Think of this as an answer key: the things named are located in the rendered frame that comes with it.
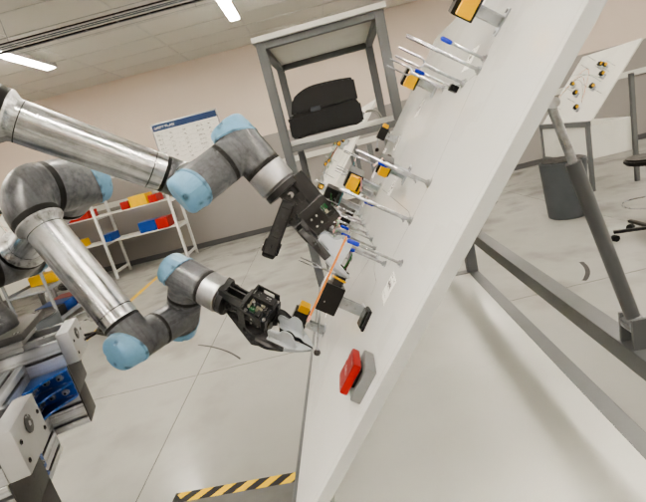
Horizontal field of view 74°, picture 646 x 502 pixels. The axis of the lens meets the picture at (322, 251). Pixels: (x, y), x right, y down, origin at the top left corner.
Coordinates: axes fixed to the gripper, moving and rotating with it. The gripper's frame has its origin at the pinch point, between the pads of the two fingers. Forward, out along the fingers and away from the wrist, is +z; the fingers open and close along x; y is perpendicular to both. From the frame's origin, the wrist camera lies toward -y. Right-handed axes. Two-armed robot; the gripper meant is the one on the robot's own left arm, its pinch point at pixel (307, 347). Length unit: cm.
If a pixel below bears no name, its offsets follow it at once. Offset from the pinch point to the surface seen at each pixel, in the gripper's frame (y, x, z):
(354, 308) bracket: 6.2, 9.4, 5.2
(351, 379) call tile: 19.9, -11.0, 12.7
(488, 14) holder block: 51, 46, 6
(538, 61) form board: 56, 19, 17
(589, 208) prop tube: 36, 24, 33
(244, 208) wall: -494, 440, -368
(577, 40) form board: 60, 16, 20
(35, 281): -374, 89, -420
